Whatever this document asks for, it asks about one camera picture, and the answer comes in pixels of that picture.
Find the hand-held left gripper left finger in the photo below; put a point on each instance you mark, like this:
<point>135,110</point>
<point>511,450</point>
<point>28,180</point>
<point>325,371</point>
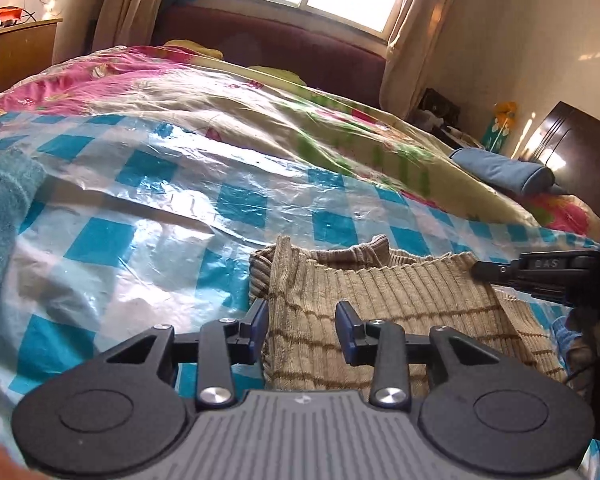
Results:
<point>260,332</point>

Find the blue knitted sweater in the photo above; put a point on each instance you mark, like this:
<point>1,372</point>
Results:
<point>565,332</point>

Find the blue rolled cloth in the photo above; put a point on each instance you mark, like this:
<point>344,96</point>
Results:
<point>502,172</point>

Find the teal towel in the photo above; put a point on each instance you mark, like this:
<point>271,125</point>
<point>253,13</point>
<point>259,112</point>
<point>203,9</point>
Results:
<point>5,210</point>

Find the beige curtain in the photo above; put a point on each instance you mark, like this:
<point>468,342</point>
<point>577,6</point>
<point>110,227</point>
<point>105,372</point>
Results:
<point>130,0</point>
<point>420,35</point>

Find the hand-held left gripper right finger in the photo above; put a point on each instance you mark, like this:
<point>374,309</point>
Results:
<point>347,332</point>

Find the dark nightstand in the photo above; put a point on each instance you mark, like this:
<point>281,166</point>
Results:
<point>437,105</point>

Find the maroon headboard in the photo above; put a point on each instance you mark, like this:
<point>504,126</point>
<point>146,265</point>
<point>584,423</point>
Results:
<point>280,40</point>

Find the floral quilt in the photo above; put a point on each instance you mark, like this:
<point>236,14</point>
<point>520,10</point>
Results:
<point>180,90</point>

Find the orange cloth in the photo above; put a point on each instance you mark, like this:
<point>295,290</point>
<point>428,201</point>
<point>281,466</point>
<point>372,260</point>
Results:
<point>5,12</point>

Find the blue checkered plastic sheet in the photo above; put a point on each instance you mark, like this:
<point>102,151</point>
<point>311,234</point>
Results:
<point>130,240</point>

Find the wooden desk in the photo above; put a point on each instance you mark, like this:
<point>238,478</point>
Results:
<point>25,55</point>

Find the yellow-green pillow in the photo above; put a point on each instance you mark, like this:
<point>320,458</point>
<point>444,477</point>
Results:
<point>195,49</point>

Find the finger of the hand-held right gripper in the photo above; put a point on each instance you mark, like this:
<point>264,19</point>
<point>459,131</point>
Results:
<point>500,272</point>

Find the beige striped ribbed sweater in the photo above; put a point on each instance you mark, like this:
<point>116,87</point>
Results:
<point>430,300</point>

